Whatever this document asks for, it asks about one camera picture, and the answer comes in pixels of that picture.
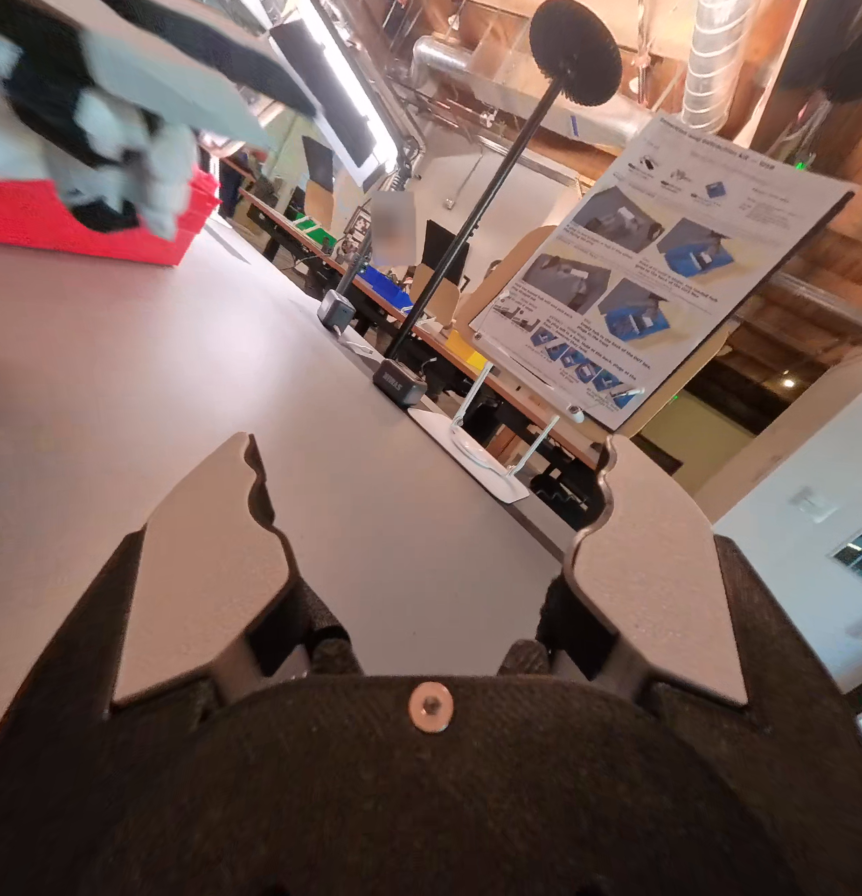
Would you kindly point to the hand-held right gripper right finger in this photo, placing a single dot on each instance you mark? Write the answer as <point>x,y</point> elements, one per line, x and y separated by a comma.
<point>662,588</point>

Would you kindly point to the booth window with sign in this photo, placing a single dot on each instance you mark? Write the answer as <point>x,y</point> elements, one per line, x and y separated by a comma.
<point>858,553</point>

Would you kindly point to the instruction sheet on stand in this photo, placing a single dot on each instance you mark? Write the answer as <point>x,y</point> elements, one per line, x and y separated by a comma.
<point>501,280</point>

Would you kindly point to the white poster stand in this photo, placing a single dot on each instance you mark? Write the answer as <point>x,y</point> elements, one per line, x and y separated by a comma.
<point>473,455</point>

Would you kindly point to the silver air duct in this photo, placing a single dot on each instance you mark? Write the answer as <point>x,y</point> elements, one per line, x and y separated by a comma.
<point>438,59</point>

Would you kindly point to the led panel lamp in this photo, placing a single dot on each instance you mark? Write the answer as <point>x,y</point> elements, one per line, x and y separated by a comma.
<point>326,84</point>

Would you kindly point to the red plastic bin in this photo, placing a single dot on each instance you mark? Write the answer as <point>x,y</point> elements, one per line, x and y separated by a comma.
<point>25,224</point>

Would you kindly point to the grey charger block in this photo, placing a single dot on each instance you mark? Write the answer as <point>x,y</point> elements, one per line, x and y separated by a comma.
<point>335,308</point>

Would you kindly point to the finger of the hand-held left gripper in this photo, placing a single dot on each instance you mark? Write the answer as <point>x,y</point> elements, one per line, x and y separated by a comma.
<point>179,91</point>

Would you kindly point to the black monitor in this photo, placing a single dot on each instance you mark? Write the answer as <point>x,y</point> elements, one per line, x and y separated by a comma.
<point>445,252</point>

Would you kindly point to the ribbed silver duct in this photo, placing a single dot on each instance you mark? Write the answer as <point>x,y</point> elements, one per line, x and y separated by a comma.
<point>725,63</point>

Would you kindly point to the black disc pole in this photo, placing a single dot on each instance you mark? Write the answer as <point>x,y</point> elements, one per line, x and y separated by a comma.
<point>574,52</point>

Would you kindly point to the blue plastic bin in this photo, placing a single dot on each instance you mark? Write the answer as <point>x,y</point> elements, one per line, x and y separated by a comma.
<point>389,290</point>

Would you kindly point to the white wall switch plate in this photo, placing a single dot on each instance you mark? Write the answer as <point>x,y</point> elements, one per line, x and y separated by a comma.
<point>816,504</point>

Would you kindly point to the instruction poster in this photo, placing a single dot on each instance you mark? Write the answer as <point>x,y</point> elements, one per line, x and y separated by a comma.
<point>669,266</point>

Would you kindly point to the small tag sign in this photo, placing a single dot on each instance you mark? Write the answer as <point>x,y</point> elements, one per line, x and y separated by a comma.
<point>359,222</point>

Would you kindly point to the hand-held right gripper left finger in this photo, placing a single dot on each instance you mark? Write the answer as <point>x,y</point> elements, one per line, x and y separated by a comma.
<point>200,581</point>

